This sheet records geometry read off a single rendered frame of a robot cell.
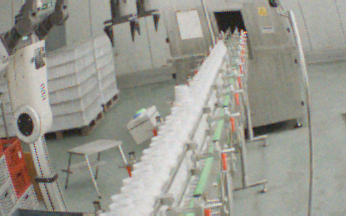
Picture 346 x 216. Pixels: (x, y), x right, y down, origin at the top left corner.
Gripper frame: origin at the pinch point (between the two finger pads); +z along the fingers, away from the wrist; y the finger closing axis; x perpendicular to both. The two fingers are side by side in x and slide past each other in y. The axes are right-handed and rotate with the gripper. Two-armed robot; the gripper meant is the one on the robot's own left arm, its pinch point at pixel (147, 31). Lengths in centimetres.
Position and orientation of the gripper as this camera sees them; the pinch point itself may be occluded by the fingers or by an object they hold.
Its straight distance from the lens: 242.6
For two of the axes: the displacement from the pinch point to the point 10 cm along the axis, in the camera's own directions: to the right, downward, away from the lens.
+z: 1.8, 9.7, 1.7
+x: -1.3, 1.9, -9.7
